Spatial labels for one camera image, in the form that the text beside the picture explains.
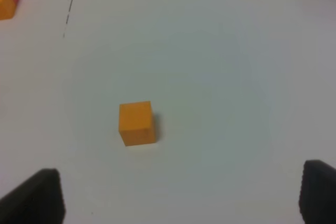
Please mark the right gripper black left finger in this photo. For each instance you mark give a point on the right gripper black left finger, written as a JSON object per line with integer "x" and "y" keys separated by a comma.
{"x": 38, "y": 199}

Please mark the orange template block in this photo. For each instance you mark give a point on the orange template block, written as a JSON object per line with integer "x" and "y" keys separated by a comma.
{"x": 7, "y": 9}

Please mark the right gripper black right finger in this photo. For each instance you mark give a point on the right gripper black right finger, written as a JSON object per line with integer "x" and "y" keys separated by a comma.
{"x": 317, "y": 192}

